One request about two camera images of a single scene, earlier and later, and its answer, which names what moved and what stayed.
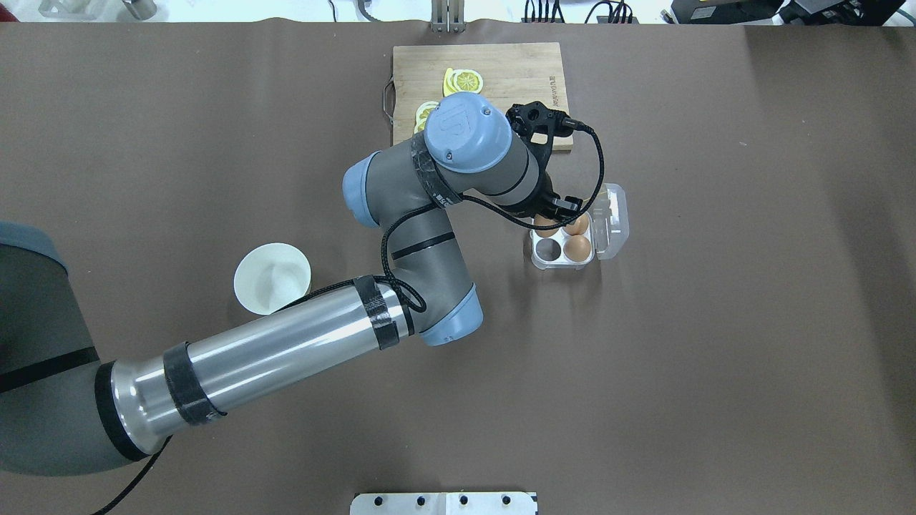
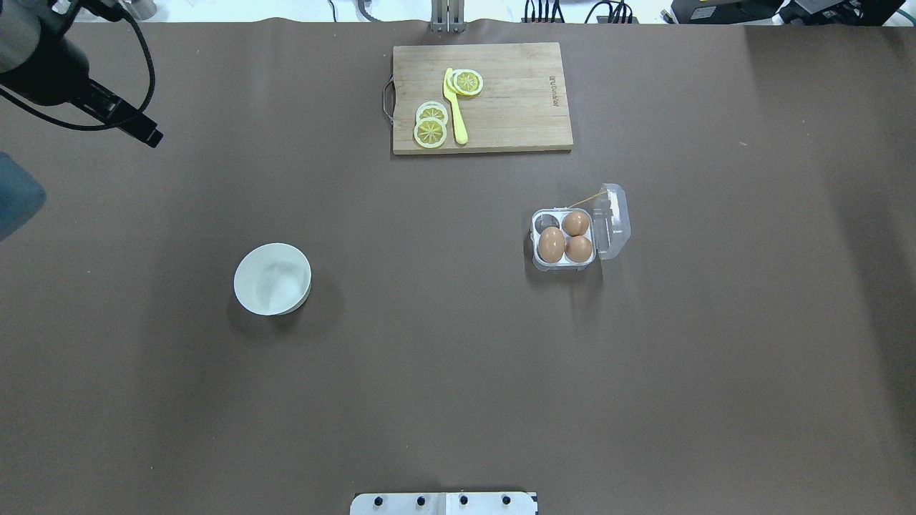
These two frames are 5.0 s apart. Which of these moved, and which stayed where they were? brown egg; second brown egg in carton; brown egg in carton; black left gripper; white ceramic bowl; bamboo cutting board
Moved: brown egg; black left gripper
Stayed: white ceramic bowl; bamboo cutting board; second brown egg in carton; brown egg in carton
